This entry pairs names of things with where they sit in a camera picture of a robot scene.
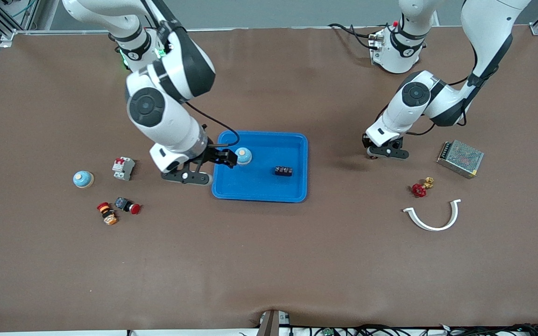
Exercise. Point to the red mushroom push button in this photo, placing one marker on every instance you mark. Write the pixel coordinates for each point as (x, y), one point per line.
(127, 205)

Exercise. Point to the white red circuit breaker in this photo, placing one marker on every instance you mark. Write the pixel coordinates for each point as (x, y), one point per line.
(123, 168)

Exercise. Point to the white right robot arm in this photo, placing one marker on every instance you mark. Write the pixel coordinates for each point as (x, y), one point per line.
(166, 126)

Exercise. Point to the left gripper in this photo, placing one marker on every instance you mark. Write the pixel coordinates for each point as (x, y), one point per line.
(365, 142)

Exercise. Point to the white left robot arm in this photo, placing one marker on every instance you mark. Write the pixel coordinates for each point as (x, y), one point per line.
(488, 28)

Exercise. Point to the brown table mat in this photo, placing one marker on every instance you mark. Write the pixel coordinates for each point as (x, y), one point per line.
(269, 261)

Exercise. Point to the yellow red emergency button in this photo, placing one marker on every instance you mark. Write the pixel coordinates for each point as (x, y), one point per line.
(107, 213)

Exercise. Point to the grey metal bracket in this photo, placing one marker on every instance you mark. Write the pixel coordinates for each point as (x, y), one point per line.
(269, 326)

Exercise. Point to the white curved pipe clamp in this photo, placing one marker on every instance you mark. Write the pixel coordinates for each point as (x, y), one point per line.
(437, 228)

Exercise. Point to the blue plastic tray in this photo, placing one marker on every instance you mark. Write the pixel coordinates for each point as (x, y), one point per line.
(269, 186)

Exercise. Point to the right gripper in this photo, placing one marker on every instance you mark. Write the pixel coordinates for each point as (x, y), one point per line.
(213, 154)

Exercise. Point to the blue dome call bell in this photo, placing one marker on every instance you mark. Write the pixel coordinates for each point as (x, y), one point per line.
(244, 156)
(83, 179)

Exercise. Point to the metal mesh power supply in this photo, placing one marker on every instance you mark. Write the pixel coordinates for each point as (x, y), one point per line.
(460, 158)

